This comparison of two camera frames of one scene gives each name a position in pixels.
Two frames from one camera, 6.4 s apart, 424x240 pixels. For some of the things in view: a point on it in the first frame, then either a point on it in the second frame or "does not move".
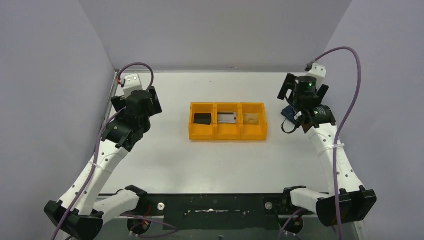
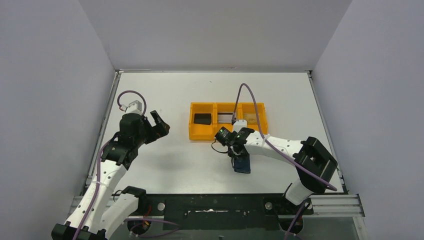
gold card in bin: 251,118 does not move
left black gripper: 154,101 to 151,129
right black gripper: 284,87 to 238,145
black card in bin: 202,118 does not move
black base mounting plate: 218,212 does not move
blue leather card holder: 289,112 to 242,165
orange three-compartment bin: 228,121 does not move
